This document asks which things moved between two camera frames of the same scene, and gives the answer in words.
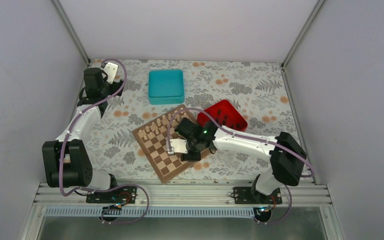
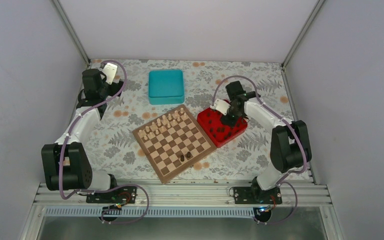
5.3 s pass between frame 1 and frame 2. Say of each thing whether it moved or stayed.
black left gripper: stayed
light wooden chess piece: stayed
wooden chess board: stayed
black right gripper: moved
